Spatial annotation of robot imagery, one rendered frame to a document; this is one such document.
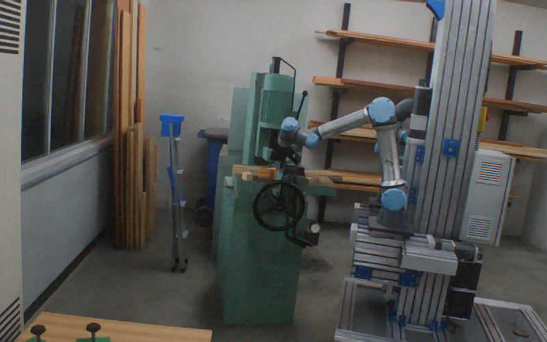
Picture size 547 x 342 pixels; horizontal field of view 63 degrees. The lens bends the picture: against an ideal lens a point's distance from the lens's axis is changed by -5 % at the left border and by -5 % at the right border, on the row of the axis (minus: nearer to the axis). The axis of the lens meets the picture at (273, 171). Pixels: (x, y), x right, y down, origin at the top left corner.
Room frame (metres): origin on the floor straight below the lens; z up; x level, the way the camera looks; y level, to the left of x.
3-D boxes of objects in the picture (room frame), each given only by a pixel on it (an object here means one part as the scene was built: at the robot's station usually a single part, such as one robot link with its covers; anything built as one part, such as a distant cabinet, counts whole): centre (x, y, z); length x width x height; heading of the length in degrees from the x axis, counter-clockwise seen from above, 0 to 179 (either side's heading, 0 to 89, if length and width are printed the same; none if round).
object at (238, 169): (2.82, -0.05, 0.93); 0.60 x 0.02 x 0.05; 103
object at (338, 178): (2.82, -0.14, 0.92); 0.60 x 0.02 x 0.04; 103
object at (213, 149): (4.67, 0.47, 0.48); 0.64 x 0.54 x 0.97; 97
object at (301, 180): (2.61, -0.10, 0.92); 0.15 x 0.13 x 0.09; 103
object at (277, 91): (2.78, 0.02, 1.35); 0.18 x 0.18 x 0.31
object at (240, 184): (2.70, -0.08, 0.87); 0.61 x 0.30 x 0.06; 103
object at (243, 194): (2.72, 0.01, 0.82); 0.40 x 0.21 x 0.04; 103
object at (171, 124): (3.38, 0.72, 0.58); 0.27 x 0.25 x 1.16; 95
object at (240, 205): (2.90, 0.05, 0.76); 0.57 x 0.45 x 0.09; 13
